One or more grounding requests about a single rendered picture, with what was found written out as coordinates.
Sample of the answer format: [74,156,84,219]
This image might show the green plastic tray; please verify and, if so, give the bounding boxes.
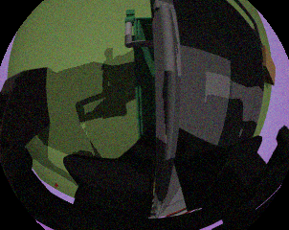
[125,9,156,139]

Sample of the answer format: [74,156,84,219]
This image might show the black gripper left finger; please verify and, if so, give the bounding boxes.
[63,124,156,218]

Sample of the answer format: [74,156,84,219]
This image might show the brown rectangular block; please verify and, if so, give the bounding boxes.
[260,45,276,85]

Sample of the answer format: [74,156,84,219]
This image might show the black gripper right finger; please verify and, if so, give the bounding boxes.
[174,128,263,211]

